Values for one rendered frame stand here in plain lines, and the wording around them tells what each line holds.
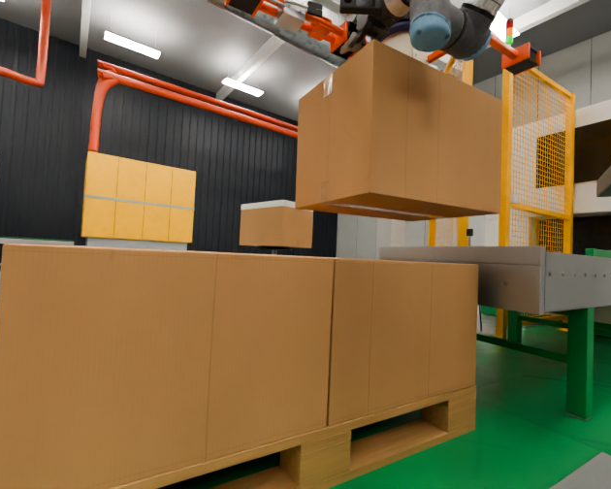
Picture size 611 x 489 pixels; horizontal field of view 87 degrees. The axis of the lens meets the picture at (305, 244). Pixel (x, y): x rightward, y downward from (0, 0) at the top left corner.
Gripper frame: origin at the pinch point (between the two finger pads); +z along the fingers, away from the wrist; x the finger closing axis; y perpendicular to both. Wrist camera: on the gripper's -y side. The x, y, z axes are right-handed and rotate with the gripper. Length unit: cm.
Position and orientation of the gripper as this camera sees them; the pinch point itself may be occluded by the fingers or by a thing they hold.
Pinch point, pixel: (340, 39)
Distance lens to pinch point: 122.4
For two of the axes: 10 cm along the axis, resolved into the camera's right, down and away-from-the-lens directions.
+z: -5.2, 0.1, 8.5
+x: 0.4, -10.0, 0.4
